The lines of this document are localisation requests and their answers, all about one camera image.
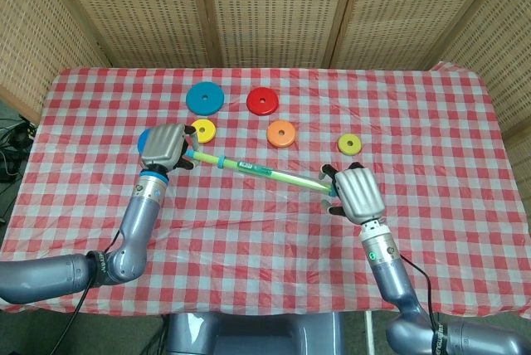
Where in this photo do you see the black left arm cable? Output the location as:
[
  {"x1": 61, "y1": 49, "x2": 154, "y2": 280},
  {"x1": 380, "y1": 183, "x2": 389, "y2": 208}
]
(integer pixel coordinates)
[{"x1": 61, "y1": 234, "x2": 124, "y2": 355}]

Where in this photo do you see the green plastic rod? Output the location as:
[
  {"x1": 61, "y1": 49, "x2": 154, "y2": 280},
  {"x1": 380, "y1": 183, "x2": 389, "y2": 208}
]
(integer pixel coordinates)
[{"x1": 184, "y1": 149, "x2": 337, "y2": 197}]

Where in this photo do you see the lime green stacking disc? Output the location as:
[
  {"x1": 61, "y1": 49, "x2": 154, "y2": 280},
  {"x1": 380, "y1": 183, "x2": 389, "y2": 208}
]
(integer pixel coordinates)
[{"x1": 337, "y1": 133, "x2": 363, "y2": 157}]

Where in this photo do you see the yellow stacking disc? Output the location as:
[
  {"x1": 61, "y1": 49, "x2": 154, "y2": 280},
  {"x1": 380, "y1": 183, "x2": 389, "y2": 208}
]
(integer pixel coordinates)
[{"x1": 190, "y1": 119, "x2": 217, "y2": 144}]

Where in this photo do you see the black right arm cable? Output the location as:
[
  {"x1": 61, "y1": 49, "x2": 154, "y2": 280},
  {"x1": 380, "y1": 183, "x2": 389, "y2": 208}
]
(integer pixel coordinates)
[{"x1": 400, "y1": 253, "x2": 439, "y2": 325}]

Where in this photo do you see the grey robot torso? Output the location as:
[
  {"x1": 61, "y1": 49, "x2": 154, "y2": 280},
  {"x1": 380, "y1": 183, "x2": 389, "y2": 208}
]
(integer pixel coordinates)
[{"x1": 168, "y1": 312, "x2": 345, "y2": 355}]

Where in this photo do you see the white table leg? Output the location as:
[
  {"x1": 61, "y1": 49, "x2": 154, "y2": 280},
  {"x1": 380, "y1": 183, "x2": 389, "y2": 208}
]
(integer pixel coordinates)
[{"x1": 363, "y1": 312, "x2": 375, "y2": 355}]

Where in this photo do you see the red stacking disc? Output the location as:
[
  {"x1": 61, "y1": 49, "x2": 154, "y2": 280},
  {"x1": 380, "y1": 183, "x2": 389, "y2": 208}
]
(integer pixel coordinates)
[{"x1": 246, "y1": 86, "x2": 280, "y2": 117}]

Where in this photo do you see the black floor cable bundle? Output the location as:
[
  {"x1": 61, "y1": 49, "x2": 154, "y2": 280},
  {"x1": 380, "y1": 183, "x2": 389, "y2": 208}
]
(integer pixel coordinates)
[{"x1": 0, "y1": 114, "x2": 37, "y2": 184}]

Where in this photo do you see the teal stacking disc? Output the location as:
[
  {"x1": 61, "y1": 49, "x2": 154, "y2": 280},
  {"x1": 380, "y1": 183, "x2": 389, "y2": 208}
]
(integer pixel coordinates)
[{"x1": 185, "y1": 82, "x2": 226, "y2": 117}]

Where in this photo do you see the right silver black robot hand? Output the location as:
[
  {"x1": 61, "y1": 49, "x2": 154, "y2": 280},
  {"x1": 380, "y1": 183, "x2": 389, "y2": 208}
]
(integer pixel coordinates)
[{"x1": 317, "y1": 162, "x2": 385, "y2": 226}]

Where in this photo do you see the red white checkered tablecloth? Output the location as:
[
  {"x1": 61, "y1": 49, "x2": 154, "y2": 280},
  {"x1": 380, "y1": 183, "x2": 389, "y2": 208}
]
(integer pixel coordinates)
[{"x1": 0, "y1": 65, "x2": 524, "y2": 317}]

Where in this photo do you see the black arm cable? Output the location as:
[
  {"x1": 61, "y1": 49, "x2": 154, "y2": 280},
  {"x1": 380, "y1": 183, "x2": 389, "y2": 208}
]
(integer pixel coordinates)
[
  {"x1": 400, "y1": 253, "x2": 439, "y2": 325},
  {"x1": 61, "y1": 234, "x2": 124, "y2": 355}
]

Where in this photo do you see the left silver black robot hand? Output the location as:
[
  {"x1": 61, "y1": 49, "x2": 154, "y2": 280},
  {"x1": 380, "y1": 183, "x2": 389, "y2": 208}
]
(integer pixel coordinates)
[{"x1": 139, "y1": 124, "x2": 200, "y2": 176}]

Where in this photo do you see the woven folding screen panel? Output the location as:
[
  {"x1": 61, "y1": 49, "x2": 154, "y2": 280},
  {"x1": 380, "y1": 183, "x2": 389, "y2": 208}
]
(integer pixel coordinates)
[
  {"x1": 41, "y1": 0, "x2": 219, "y2": 69},
  {"x1": 329, "y1": 0, "x2": 514, "y2": 71},
  {"x1": 429, "y1": 0, "x2": 531, "y2": 173},
  {"x1": 0, "y1": 0, "x2": 115, "y2": 124},
  {"x1": 194, "y1": 0, "x2": 360, "y2": 69}
]

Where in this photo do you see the orange stacking disc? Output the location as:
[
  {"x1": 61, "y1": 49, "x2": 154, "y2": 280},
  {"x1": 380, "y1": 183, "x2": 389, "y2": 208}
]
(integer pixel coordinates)
[{"x1": 266, "y1": 119, "x2": 297, "y2": 148}]

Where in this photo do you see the blue stacking disc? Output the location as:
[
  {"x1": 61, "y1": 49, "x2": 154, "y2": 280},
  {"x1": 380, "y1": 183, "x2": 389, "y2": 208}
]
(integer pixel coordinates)
[{"x1": 137, "y1": 129, "x2": 153, "y2": 157}]

